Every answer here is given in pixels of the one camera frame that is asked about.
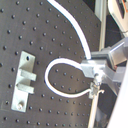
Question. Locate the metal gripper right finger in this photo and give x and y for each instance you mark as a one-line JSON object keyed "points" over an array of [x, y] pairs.
{"points": [[105, 75]]}

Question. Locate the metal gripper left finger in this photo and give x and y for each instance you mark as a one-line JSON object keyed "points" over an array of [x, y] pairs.
{"points": [[98, 61]]}

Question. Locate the black perforated breadboard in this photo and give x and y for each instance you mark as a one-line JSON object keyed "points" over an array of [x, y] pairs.
{"points": [[38, 28]]}

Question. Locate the metal cable clip bracket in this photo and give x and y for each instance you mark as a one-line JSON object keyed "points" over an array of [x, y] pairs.
{"points": [[23, 79]]}

